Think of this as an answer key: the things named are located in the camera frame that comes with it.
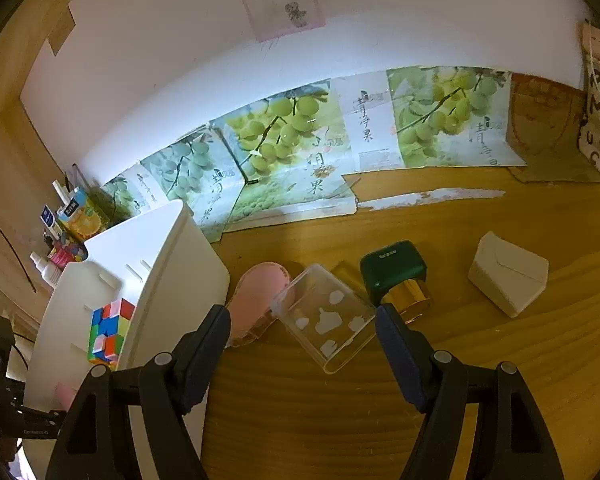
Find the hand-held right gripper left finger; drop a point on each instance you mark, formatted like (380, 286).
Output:
(207, 360)

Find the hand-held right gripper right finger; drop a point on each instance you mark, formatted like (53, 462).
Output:
(402, 355)

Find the pink handheld fan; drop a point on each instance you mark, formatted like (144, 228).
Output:
(255, 295)

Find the clear plastic case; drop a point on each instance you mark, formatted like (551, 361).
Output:
(325, 320)

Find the green perfume bottle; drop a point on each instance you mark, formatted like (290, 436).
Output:
(392, 270)

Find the white plastic storage bin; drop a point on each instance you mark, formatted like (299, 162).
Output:
(180, 270)

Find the colourful puzzle cube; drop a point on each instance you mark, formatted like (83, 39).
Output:
(107, 330)

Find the white wedge box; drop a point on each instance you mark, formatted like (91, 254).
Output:
(505, 275)

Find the white plastic bottle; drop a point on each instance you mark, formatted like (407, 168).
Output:
(47, 272)

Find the pink printed pack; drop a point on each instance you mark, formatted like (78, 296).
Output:
(65, 255)

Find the blue white tube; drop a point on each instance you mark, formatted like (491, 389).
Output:
(47, 217)

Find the orange juice carton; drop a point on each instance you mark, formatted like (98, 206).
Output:
(82, 220)

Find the wooden shelf unit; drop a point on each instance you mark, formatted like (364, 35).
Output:
(10, 160)

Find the brown paper bag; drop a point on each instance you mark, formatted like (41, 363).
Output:
(545, 115)

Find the pink framed wall picture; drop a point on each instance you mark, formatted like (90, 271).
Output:
(282, 7)

